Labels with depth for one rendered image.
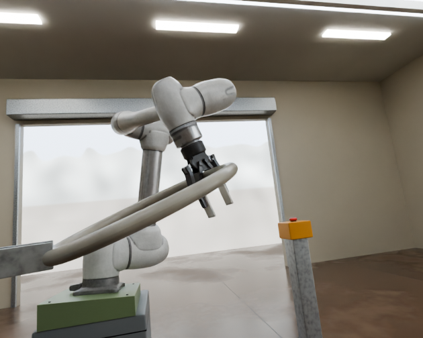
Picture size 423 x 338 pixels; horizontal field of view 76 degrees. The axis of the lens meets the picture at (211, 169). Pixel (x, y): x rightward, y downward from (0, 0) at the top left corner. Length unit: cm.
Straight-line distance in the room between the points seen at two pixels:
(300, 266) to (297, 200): 465
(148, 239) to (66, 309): 42
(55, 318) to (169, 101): 89
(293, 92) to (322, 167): 182
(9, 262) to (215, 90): 67
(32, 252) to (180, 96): 53
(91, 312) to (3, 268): 66
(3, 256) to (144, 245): 84
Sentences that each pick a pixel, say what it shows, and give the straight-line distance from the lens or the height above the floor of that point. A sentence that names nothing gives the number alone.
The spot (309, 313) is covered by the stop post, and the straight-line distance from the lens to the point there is 147.
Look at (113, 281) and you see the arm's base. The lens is 135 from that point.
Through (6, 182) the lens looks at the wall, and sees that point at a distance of 591.
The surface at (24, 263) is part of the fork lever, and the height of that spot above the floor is 110.
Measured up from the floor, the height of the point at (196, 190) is 119.
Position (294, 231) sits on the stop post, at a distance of 137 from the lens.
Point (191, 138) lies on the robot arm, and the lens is 80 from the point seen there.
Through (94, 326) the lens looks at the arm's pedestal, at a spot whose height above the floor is 79.
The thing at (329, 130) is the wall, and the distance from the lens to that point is 678.
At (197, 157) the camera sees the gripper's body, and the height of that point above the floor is 133.
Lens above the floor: 115
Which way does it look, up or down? 10 degrees up
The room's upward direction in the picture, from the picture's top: 6 degrees counter-clockwise
